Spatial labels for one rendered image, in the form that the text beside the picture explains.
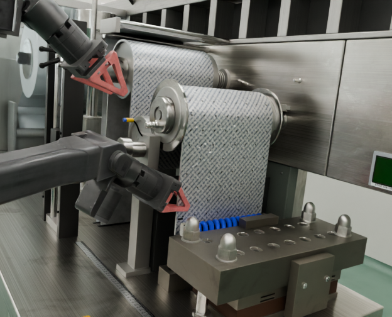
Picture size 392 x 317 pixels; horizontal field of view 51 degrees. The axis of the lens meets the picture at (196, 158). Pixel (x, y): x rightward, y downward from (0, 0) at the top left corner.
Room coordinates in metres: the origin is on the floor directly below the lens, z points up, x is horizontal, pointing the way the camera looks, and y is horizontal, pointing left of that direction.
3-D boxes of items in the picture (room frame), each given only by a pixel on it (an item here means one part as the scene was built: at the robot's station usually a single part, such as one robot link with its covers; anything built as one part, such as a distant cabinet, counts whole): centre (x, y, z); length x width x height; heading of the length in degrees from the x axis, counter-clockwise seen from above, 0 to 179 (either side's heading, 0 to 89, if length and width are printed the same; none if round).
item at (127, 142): (0.83, 0.15, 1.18); 0.04 x 0.02 x 0.04; 35
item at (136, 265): (0.85, 0.12, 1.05); 0.06 x 0.05 x 0.31; 125
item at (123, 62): (1.04, 0.23, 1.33); 0.06 x 0.06 x 0.06; 35
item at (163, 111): (0.84, 0.08, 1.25); 0.07 x 0.02 x 0.07; 35
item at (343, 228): (0.85, -0.33, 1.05); 0.04 x 0.04 x 0.04
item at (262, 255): (0.79, -0.17, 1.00); 0.40 x 0.16 x 0.06; 125
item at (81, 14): (1.50, 0.39, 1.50); 0.14 x 0.14 x 0.06
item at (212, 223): (0.85, -0.08, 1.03); 0.21 x 0.04 x 0.03; 125
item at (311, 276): (0.73, -0.24, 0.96); 0.10 x 0.03 x 0.11; 125
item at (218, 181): (0.87, -0.07, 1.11); 0.23 x 0.01 x 0.18; 125
